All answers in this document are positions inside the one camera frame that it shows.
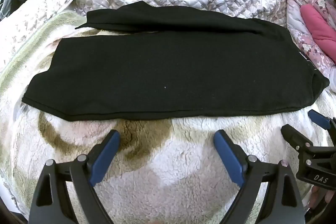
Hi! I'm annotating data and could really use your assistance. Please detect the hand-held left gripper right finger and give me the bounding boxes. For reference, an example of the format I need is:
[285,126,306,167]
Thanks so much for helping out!
[213,130,306,224]

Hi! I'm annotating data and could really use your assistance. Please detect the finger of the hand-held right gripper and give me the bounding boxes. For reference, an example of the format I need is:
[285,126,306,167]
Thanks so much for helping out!
[280,124,313,152]
[308,109,336,132]

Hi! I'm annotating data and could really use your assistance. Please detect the white fleece blanket, green print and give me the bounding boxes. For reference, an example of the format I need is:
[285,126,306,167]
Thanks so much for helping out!
[0,10,336,224]

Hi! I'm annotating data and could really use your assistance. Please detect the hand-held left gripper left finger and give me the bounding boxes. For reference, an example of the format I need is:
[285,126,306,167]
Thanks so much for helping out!
[28,130,121,224]

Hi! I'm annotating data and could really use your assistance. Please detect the pink floral pillow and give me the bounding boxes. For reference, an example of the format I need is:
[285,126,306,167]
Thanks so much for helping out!
[285,0,336,75]

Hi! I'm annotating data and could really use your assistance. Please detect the person's right hand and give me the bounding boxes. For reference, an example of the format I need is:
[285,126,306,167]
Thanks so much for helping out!
[308,183,336,217]

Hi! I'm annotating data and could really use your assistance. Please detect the black pants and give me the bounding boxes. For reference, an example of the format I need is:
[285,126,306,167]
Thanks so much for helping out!
[22,1,330,122]

